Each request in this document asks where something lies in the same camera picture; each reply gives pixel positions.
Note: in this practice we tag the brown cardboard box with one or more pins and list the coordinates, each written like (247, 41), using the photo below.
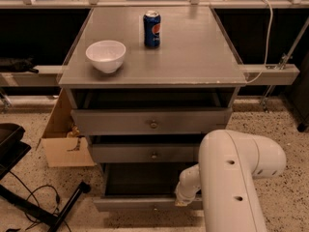
(63, 145)

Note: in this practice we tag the grey middle drawer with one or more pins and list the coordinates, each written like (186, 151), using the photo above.
(122, 153)

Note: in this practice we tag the grey bottom drawer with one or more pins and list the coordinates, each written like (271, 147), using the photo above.
(140, 186)

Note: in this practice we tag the grey drawer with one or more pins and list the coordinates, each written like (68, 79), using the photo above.
(140, 186)
(122, 153)
(150, 121)

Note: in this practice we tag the white bowl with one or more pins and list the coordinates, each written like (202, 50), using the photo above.
(106, 56)

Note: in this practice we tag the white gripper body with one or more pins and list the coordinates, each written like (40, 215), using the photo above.
(183, 194)

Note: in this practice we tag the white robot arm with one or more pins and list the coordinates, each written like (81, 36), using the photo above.
(228, 162)

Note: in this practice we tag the black stand base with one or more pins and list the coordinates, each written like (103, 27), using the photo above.
(12, 150)

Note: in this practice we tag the blue Pepsi can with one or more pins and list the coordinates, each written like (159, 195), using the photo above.
(151, 21)

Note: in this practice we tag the grey top drawer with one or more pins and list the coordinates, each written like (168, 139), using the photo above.
(150, 121)

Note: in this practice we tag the black cloth on rail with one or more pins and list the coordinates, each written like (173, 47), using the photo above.
(17, 65)

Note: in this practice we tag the grey drawer cabinet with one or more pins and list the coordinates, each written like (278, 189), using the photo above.
(193, 68)

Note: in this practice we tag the metal rail frame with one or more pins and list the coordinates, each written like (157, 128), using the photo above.
(25, 27)

